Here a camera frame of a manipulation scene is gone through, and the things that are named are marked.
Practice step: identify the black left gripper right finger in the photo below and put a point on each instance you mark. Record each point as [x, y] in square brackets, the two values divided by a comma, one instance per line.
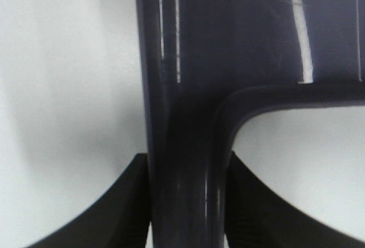
[255, 216]

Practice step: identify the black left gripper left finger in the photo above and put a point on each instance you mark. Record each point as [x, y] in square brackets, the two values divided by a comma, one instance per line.
[119, 218]

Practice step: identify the purple plastic dustpan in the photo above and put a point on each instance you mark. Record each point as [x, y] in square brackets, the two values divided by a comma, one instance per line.
[209, 66]

